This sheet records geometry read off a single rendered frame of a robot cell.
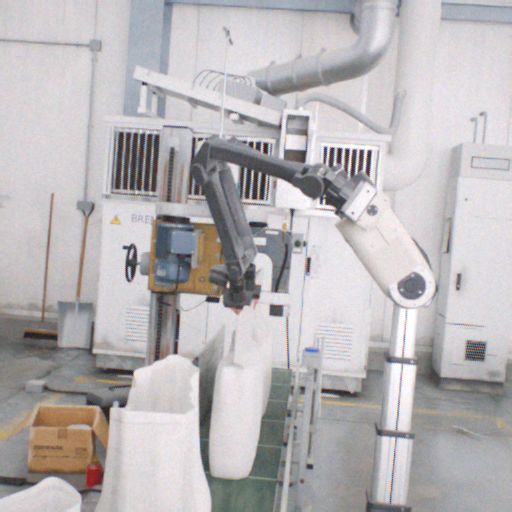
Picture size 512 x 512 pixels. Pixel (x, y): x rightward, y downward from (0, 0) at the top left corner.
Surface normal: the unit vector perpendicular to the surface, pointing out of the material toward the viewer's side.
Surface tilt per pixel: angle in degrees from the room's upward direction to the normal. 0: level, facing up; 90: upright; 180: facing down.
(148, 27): 90
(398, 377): 90
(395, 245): 115
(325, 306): 90
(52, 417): 91
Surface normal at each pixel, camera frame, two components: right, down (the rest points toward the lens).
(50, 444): 0.18, 0.07
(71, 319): -0.05, -0.19
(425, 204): -0.07, 0.04
